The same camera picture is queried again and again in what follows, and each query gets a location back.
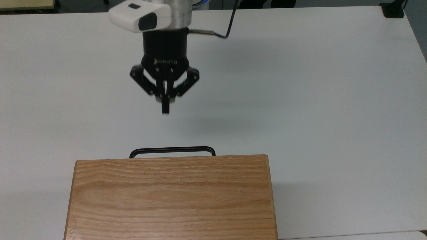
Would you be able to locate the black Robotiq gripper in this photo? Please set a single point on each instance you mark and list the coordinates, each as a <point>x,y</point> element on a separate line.
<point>165,50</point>

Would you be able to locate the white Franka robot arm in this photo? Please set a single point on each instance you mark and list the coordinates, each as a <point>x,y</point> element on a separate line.
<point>150,13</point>

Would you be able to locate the wooden drawer cabinet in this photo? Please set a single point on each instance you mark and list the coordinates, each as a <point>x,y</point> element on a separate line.
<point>170,200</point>

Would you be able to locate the light wooden board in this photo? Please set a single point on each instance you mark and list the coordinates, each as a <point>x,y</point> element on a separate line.
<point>26,4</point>

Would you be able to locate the black table clamp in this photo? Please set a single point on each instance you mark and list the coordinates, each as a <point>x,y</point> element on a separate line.
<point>393,9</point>

